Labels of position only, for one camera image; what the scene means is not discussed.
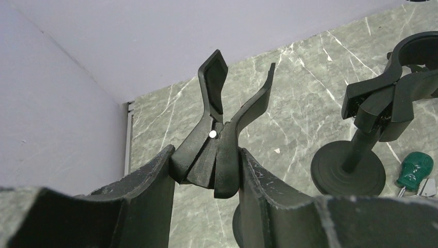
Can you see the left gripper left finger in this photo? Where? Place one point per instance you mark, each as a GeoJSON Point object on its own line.
{"type": "Point", "coordinates": [134, 211]}

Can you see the pink mic round-base stand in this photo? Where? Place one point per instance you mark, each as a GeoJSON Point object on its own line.
{"type": "Point", "coordinates": [210, 156]}

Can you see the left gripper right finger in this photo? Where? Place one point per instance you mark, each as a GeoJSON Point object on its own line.
{"type": "Point", "coordinates": [271, 213]}

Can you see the blue mic round-base stand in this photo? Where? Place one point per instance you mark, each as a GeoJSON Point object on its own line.
{"type": "Point", "coordinates": [382, 108]}

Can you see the green handle screwdriver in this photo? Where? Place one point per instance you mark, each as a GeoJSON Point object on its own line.
{"type": "Point", "coordinates": [414, 169]}

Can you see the red handle adjustable wrench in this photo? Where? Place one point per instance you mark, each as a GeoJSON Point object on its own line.
{"type": "Point", "coordinates": [427, 188]}

